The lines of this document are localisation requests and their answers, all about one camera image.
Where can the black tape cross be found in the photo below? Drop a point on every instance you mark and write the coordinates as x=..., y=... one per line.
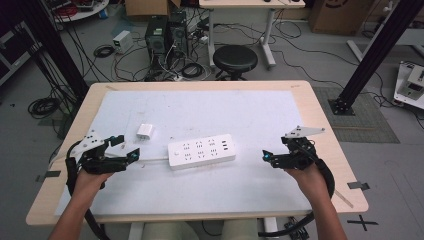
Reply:
x=362, y=222

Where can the white charger adapter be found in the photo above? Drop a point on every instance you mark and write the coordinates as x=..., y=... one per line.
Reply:
x=145, y=131

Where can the white-legged wooden desk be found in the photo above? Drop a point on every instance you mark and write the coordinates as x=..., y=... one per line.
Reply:
x=250, y=3

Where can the white table leg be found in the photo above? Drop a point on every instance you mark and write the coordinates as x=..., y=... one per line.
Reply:
x=135, y=232
x=270, y=226

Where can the black device under table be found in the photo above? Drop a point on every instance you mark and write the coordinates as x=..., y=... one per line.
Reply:
x=296, y=230

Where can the white power supply box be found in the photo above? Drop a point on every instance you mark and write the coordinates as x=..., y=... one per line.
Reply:
x=122, y=41

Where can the round white table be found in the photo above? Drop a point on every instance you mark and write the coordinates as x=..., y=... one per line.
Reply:
x=83, y=11

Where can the grey floor mat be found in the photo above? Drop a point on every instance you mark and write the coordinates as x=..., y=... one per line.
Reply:
x=366, y=123

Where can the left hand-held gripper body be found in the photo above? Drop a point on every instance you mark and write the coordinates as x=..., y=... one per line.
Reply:
x=89, y=156

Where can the black metal rack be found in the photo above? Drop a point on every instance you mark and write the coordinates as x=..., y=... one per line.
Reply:
x=13, y=56

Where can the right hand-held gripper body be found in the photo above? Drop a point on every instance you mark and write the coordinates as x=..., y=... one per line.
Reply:
x=298, y=151

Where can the black computer tower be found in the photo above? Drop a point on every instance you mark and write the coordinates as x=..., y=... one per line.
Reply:
x=178, y=33
x=156, y=38

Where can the white power strip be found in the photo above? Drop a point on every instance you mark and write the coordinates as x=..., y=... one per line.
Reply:
x=201, y=152

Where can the white table mat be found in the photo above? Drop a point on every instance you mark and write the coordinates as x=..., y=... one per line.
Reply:
x=233, y=190

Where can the black round stool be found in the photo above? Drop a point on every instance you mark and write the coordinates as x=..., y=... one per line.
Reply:
x=235, y=59

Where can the black aluminium post with base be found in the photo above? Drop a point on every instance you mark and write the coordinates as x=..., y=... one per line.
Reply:
x=376, y=56

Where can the white machine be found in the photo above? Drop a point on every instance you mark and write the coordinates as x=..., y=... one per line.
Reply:
x=411, y=83

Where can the grey tape piece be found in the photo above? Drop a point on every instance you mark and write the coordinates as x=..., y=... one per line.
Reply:
x=358, y=185
x=52, y=174

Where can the person's left hand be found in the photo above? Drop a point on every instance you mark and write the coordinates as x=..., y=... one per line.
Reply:
x=88, y=181

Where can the small cardboard box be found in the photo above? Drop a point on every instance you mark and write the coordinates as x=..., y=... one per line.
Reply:
x=146, y=6

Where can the person's right hand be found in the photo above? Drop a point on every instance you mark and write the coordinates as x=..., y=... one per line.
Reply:
x=306, y=181

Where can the large cardboard box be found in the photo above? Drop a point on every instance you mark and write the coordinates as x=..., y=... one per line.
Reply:
x=340, y=16

